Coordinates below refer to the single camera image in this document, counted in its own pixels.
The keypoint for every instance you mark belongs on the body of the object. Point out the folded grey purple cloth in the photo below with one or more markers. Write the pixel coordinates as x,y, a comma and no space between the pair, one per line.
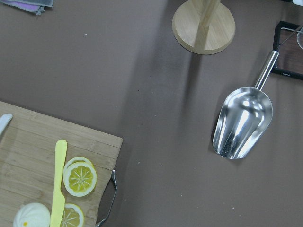
33,6

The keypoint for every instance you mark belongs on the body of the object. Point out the white ceramic spoon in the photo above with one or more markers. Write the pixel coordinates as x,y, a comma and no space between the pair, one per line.
4,120

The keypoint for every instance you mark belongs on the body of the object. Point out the black framed wooden tray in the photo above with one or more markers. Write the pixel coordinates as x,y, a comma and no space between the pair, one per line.
290,60

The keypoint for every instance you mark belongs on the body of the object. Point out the wooden cutting board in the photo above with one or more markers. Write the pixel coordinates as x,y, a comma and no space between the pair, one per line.
27,147

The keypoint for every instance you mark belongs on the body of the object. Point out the yellow plastic knife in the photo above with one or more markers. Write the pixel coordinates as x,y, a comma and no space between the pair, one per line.
58,197

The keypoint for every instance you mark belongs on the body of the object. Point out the lemon slice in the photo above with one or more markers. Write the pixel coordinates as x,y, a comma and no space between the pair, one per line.
72,216
79,176

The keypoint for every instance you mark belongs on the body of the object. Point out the metal cutting board handle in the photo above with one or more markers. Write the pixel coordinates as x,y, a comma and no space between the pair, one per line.
107,200

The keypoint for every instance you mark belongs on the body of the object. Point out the wooden mug tree stand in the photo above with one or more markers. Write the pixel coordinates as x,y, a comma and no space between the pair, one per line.
203,26

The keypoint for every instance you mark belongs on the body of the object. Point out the metal ice scoop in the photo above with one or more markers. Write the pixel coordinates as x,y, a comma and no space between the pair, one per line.
245,115

